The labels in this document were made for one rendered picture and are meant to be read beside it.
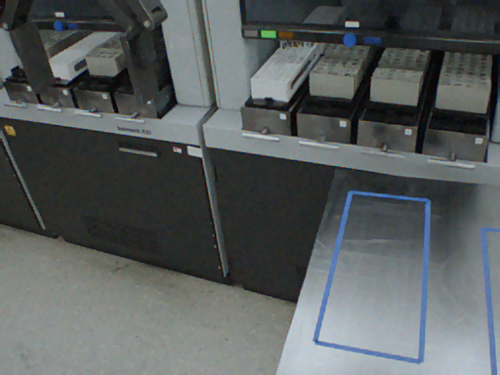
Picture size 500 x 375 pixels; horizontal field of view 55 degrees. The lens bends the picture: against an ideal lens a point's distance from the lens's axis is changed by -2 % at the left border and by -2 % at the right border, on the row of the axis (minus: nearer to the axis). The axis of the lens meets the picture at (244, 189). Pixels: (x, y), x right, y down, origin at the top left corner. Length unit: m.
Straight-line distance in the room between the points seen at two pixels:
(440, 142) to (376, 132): 0.15
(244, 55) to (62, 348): 1.19
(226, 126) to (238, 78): 0.13
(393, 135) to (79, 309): 1.33
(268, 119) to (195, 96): 0.27
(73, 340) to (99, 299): 0.19
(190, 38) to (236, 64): 0.14
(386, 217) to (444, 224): 0.10
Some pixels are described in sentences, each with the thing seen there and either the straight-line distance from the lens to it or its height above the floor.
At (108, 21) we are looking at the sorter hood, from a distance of 1.48.
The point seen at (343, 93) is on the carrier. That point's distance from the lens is 1.25.
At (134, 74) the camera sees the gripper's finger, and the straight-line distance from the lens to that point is 0.47.
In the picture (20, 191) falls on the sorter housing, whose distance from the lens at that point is 2.14.
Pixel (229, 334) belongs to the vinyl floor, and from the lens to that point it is 1.75.
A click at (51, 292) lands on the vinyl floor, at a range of 2.10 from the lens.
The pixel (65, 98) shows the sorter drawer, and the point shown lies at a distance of 1.63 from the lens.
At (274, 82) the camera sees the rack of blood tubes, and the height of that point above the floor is 0.87.
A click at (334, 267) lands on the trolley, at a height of 0.82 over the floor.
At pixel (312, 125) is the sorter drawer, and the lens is 1.23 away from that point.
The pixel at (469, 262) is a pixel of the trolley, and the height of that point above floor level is 0.82.
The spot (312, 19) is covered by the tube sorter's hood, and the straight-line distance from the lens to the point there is 1.20.
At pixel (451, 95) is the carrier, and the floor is 0.86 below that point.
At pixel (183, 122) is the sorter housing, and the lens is 1.40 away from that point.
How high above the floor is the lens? 1.40
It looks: 37 degrees down
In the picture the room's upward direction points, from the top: 7 degrees counter-clockwise
